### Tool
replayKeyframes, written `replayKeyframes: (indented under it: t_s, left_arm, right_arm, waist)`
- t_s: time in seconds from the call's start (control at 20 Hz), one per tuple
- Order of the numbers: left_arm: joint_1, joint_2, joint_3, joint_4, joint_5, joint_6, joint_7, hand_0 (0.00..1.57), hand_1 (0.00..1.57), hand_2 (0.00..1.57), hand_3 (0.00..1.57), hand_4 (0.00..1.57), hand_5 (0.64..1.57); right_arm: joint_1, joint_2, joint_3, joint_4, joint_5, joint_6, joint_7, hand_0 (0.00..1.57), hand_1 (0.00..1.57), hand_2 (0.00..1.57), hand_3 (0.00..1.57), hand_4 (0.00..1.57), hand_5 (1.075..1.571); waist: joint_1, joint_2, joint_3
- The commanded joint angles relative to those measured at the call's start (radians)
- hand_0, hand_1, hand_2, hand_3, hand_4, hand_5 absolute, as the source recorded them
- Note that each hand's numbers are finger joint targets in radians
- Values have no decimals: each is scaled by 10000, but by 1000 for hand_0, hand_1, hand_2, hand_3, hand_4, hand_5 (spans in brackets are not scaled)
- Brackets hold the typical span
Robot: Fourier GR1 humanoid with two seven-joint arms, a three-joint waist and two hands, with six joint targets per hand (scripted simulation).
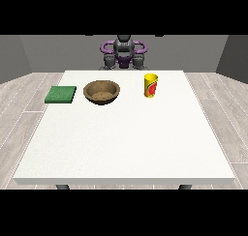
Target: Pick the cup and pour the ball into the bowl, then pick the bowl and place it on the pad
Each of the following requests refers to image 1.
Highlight brown wooden bowl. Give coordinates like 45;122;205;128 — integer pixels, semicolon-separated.
82;79;121;106

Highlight yellow cup with melon print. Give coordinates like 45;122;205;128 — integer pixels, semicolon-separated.
143;73;159;100

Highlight green square pad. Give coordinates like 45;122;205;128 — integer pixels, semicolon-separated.
44;85;78;104

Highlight grey robot trunk purple rings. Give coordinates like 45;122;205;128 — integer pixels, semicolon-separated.
99;35;149;72

